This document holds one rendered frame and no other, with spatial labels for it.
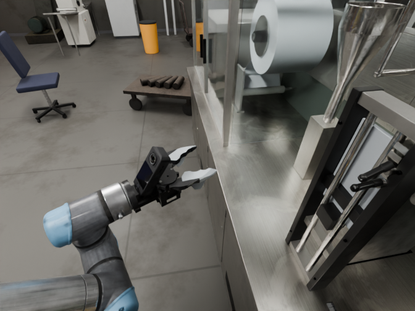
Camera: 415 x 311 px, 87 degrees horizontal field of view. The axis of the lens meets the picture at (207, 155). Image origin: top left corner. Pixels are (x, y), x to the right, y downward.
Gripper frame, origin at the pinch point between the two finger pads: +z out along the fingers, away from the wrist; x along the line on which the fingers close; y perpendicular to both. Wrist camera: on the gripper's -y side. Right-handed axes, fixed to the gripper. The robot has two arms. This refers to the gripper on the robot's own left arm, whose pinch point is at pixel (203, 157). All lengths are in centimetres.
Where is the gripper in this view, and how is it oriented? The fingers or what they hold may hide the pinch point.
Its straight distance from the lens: 56.1
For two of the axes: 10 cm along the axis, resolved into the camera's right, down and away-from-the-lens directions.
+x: 5.6, 6.4, -5.4
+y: -0.8, 6.8, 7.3
